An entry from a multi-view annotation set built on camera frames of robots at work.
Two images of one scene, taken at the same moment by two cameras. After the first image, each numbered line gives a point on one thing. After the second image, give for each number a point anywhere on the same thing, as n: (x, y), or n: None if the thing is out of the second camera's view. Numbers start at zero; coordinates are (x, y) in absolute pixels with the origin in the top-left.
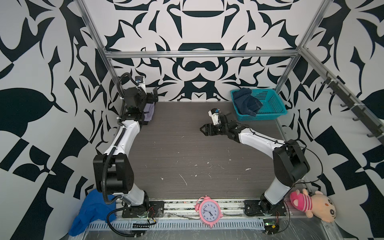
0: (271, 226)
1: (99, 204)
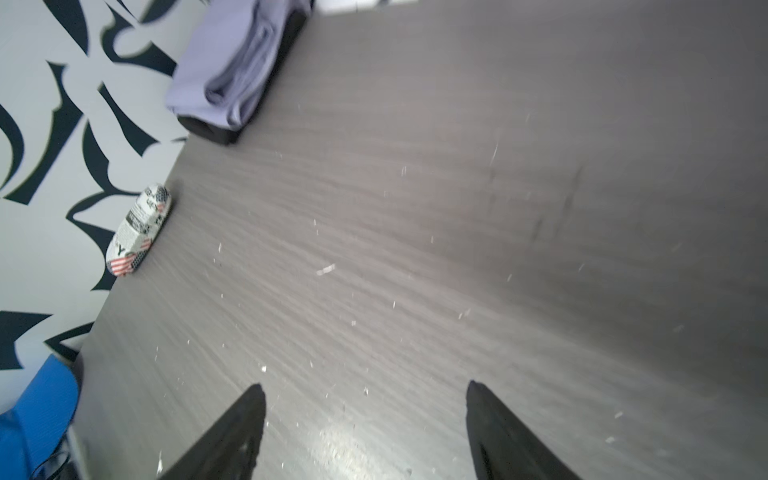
0: None
1: (38, 426)
